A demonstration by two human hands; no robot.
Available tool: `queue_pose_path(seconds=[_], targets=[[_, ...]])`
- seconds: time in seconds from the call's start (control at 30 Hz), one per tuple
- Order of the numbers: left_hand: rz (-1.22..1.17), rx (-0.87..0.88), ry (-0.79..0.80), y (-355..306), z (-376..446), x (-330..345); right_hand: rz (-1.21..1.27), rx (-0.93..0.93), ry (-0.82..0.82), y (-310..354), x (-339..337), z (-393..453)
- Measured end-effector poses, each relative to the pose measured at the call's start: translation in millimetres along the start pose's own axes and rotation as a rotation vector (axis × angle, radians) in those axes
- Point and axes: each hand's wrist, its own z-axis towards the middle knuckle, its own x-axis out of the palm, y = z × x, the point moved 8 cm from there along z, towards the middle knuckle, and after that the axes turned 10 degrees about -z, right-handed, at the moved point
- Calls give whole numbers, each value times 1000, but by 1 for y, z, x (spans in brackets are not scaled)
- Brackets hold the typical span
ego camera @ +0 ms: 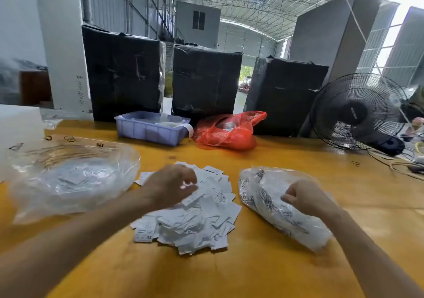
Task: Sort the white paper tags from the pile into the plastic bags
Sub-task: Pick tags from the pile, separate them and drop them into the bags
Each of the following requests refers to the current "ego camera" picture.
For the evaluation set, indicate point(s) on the pile of white labels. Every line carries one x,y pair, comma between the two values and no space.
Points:
199,225

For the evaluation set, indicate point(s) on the large clear bag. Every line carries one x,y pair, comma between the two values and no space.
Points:
66,178

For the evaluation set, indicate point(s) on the person's right forearm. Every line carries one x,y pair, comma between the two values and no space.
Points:
377,258

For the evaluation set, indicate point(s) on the blue plastic bin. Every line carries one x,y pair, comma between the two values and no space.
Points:
142,130

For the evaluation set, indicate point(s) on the red plastic bag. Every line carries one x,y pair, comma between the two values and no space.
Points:
228,134

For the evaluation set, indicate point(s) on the person's right hand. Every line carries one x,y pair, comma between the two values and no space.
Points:
308,198

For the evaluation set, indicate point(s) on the large black wrapped bale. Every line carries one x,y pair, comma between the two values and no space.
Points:
119,76
285,95
205,82

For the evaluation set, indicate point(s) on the person's left hand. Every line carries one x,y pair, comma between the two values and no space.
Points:
165,185

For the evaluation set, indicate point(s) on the person's left forearm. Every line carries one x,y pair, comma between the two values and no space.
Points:
73,248

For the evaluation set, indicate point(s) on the white pillar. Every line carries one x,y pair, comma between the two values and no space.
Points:
63,42

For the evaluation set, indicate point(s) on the white foam box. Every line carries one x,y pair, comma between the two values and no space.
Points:
18,139

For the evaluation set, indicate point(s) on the clear plastic bag black print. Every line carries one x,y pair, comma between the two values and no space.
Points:
271,198

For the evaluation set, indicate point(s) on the grey cabin with window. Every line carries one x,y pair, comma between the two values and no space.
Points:
197,26

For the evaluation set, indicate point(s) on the black table fan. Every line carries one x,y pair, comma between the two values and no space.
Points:
354,112

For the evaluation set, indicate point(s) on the brown wooden cabinet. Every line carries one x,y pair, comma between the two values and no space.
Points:
34,88

